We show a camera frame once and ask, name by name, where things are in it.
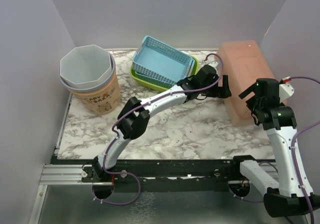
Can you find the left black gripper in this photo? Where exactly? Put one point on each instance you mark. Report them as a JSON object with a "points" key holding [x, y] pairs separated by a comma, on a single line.
{"points": [[221, 92]]}

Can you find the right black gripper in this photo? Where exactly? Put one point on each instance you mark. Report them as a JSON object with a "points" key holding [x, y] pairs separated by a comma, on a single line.
{"points": [[248, 91]]}

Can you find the pink translucent lidded box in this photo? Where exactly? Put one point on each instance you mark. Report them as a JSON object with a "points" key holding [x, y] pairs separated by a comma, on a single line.
{"points": [[244, 63]]}

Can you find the large blue perforated basket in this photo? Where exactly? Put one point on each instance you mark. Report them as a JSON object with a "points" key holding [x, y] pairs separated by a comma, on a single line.
{"points": [[152, 49]]}

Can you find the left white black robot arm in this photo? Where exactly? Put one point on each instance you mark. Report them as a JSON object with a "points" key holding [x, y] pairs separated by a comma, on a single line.
{"points": [[133, 119]]}

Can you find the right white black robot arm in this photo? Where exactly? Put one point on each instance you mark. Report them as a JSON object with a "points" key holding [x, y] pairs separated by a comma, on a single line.
{"points": [[291, 194]]}

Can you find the green plastic tray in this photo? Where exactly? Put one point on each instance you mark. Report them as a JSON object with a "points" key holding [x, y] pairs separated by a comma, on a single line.
{"points": [[154, 86]]}

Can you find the small blue perforated basket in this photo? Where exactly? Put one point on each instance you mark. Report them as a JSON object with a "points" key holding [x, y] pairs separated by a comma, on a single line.
{"points": [[163, 70]]}

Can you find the orange capybara bucket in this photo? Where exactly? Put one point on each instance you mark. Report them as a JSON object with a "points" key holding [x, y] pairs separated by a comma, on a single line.
{"points": [[100, 100]]}

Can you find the white octagonal inner bin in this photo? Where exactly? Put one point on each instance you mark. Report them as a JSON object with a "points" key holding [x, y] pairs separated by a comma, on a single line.
{"points": [[86, 67]]}

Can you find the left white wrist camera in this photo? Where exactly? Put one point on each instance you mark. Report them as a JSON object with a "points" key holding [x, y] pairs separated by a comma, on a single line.
{"points": [[216, 65]]}

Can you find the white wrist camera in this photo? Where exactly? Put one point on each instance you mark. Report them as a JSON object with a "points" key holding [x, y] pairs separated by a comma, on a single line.
{"points": [[216, 65], [286, 90]]}

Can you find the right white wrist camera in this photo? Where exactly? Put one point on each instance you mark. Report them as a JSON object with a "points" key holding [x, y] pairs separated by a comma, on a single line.
{"points": [[286, 90]]}

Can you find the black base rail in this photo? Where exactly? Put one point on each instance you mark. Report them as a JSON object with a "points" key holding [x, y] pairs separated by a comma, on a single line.
{"points": [[132, 175]]}

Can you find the aluminium extrusion rail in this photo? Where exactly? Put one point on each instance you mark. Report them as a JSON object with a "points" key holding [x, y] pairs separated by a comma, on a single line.
{"points": [[54, 174]]}

